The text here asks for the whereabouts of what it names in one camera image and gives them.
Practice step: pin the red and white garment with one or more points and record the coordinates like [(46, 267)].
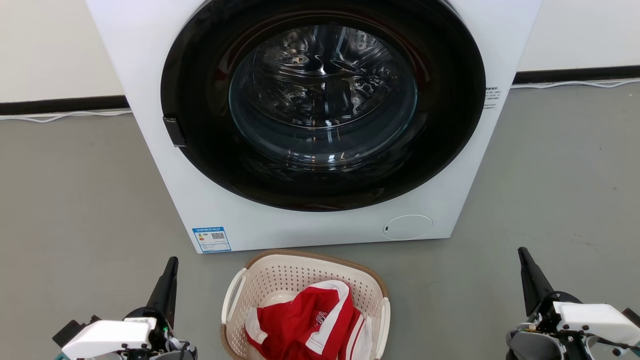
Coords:
[(305, 325)]

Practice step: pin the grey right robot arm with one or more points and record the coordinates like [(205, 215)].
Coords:
[(530, 346)]

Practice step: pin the cream plastic laundry basket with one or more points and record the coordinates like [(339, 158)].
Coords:
[(300, 272)]

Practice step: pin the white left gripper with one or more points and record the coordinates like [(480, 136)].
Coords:
[(107, 336)]

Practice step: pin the white front-load washing machine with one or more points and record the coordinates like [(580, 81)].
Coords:
[(150, 75)]

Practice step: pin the blue energy label sticker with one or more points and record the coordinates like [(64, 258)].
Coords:
[(211, 239)]

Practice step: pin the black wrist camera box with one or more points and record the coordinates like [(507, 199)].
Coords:
[(72, 330), (632, 316)]

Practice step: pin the round white filter cover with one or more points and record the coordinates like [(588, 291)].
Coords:
[(407, 227)]

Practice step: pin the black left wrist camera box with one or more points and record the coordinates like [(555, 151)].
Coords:
[(72, 330)]

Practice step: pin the black baseboard strip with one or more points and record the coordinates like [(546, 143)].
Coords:
[(60, 105), (575, 74)]

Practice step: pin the small printed text sticker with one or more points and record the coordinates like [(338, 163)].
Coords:
[(491, 97)]

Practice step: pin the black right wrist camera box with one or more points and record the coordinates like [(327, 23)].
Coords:
[(632, 316)]

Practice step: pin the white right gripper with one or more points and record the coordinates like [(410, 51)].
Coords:
[(595, 319)]

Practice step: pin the black round glass machine door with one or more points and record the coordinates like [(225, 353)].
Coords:
[(200, 150)]

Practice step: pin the steel washing drum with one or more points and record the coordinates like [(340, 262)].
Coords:
[(320, 90)]

